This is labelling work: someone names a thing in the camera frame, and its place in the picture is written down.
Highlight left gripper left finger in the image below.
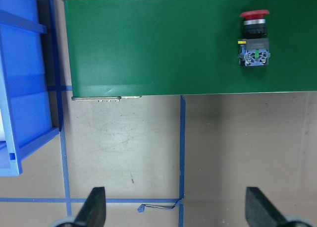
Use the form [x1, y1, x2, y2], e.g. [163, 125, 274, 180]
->
[73, 187, 106, 227]

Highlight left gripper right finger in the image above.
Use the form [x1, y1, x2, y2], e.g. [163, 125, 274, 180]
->
[245, 187, 288, 227]

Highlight red push button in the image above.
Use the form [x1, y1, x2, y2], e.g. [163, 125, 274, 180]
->
[237, 9, 270, 67]

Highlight blue bin left side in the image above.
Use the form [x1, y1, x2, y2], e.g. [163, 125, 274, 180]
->
[0, 0, 58, 176]

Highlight green conveyor belt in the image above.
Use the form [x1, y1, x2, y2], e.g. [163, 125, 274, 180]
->
[63, 0, 317, 98]

